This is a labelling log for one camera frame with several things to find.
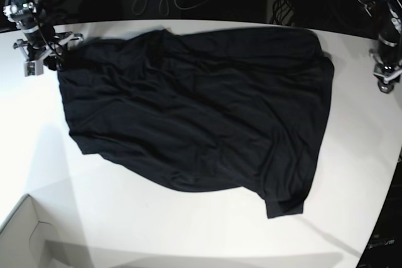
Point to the black t-shirt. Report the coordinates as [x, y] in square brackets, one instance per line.
[211, 111]

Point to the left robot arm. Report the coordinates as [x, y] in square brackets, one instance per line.
[386, 15]

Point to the white cardboard box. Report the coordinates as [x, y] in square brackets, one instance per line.
[24, 239]

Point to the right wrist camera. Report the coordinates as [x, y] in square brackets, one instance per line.
[33, 68]

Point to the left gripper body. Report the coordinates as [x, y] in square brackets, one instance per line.
[387, 68]

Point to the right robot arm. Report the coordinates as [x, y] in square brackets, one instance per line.
[31, 18]

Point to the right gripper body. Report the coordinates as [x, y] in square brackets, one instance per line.
[35, 54]

